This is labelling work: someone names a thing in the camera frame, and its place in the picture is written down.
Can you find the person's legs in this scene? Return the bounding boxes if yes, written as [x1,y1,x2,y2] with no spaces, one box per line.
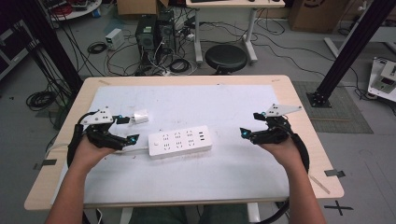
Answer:
[128,203,250,224]

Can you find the black computer tower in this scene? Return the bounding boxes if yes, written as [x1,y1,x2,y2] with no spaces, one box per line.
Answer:
[134,10,177,63]

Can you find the grey floor mat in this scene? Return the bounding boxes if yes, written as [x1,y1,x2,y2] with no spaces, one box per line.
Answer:
[292,80,375,135]

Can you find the black round stool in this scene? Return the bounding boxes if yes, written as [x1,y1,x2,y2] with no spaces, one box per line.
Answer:
[205,44,249,76]

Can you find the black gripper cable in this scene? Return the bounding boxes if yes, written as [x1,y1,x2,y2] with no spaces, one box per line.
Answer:
[66,111,101,169]
[256,115,311,224]

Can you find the white device with display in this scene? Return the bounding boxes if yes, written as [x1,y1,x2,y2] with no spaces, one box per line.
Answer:
[367,56,396,103]

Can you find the white desk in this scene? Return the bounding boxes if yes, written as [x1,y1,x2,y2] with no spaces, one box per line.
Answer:
[185,0,286,64]

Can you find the cardboard box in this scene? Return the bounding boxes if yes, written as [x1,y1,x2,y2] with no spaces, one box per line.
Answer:
[116,0,170,17]
[288,0,351,35]

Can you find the wooden table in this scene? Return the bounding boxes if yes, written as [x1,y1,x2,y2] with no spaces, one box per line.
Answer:
[23,74,346,212]

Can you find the coiled black cable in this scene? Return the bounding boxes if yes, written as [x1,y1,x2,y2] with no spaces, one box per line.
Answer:
[25,91,58,112]
[87,41,108,55]
[168,58,191,75]

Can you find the black metal post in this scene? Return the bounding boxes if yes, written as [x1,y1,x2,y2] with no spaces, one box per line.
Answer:
[306,0,396,109]
[15,0,84,94]

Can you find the white charger plug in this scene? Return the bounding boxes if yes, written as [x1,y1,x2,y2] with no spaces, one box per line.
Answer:
[130,108,150,125]

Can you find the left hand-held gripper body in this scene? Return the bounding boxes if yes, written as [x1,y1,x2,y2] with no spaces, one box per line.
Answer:
[79,105,129,151]

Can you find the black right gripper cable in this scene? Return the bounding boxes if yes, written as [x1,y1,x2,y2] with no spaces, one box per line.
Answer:
[256,115,311,224]

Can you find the grey tape strip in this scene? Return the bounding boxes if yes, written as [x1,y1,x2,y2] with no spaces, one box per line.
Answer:
[33,159,58,171]
[323,169,347,178]

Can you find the white power strip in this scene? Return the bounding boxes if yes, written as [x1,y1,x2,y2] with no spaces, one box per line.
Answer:
[148,124,214,161]

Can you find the round white table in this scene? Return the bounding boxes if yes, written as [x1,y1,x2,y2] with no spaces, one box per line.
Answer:
[38,0,103,22]

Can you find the thin wooden stick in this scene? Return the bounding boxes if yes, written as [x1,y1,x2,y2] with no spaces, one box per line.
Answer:
[308,175,332,195]

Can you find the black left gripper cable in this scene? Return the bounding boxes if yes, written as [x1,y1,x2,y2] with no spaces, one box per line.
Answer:
[66,111,101,169]

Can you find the white power supply box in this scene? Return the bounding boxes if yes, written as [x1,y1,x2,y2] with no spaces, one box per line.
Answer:
[105,28,126,51]

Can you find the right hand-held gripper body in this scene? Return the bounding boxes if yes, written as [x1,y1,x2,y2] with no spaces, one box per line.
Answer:
[248,103,304,146]

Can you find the person's right hand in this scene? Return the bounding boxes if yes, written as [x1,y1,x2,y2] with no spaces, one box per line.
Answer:
[257,135,305,171]

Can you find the person's left hand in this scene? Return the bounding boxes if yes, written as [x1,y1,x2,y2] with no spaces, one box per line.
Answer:
[72,135,117,171]

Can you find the white table mat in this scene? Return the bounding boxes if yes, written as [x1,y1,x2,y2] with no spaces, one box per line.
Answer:
[50,84,291,207]

